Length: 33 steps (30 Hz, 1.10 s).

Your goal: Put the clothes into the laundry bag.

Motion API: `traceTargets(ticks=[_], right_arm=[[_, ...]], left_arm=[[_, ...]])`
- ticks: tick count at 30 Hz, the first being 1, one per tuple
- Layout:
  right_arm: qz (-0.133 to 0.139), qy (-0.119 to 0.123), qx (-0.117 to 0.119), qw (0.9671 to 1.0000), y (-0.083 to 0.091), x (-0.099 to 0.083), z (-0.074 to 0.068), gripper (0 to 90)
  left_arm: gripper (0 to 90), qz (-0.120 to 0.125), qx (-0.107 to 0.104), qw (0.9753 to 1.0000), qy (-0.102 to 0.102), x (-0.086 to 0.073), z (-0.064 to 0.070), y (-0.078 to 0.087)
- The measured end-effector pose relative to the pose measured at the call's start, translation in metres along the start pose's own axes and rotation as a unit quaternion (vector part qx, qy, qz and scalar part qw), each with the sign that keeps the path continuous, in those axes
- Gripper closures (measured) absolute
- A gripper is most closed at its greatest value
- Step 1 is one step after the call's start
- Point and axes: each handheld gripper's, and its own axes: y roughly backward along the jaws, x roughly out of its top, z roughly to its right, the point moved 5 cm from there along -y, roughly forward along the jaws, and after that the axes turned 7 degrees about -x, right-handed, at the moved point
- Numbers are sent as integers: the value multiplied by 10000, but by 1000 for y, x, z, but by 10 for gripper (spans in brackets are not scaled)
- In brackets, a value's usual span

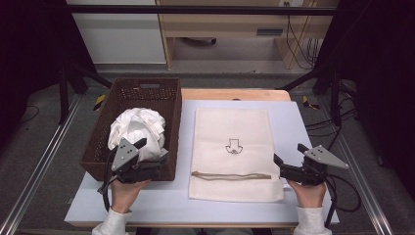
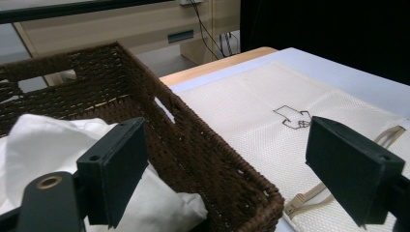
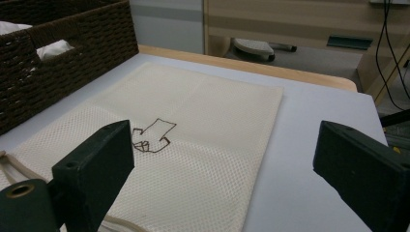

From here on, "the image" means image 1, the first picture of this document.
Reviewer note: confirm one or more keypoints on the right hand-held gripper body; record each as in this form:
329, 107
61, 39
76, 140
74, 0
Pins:
310, 169

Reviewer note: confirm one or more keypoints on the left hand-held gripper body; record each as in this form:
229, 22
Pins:
125, 156

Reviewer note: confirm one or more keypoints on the white garment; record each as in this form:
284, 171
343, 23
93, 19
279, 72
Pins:
137, 125

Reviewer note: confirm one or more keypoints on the brown woven basket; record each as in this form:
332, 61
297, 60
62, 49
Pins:
143, 94

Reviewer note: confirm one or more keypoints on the person's right hand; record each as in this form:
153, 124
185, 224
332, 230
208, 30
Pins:
310, 196

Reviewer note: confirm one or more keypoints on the person's left hand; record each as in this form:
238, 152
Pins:
125, 196

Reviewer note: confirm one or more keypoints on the white table board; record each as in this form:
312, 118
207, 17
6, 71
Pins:
169, 202

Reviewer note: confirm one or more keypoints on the yellow black tape strip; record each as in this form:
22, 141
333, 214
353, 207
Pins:
308, 103
99, 102

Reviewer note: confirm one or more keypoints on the black metal stand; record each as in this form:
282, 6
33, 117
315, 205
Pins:
65, 91
334, 94

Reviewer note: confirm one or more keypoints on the white cabinet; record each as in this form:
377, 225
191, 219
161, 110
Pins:
120, 36

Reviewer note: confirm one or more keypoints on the black curtain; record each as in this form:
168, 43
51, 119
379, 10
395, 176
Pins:
381, 65
29, 49

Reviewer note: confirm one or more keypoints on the light wooden desk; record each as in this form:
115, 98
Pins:
228, 24

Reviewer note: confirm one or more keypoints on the aluminium rail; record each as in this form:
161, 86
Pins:
359, 169
36, 163

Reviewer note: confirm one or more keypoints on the black horizontal frame bar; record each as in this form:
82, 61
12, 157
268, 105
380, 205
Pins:
195, 9

